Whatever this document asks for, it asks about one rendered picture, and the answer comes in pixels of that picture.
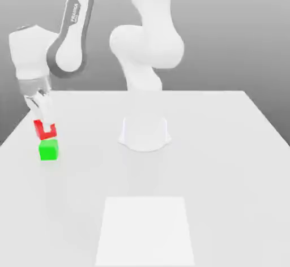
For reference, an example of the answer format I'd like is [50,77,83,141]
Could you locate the small red cube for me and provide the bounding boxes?
[33,119,58,141]

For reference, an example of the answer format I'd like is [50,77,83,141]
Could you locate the small green cube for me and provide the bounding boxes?
[38,139,59,162]

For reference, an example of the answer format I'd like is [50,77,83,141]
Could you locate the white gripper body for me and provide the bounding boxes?
[24,91,56,125]

